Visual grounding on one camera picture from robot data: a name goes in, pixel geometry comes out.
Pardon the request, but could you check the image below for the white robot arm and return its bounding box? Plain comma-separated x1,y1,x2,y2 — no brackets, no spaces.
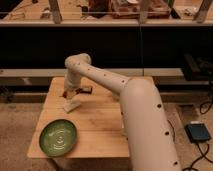
64,53,182,171

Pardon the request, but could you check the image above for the white sponge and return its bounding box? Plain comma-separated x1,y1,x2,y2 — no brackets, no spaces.
63,100,81,113

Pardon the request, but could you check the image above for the brown rectangular block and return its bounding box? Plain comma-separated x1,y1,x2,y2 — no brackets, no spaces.
75,86,93,94

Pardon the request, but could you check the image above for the wooden table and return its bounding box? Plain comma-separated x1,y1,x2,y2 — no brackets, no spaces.
27,77,129,159

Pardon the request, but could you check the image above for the green plate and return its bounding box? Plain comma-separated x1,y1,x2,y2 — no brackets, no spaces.
39,119,78,157

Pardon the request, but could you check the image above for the wooden shelf with clutter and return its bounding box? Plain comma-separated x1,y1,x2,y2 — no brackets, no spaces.
0,0,213,26

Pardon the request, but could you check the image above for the black cable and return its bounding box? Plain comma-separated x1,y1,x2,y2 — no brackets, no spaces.
165,96,213,171

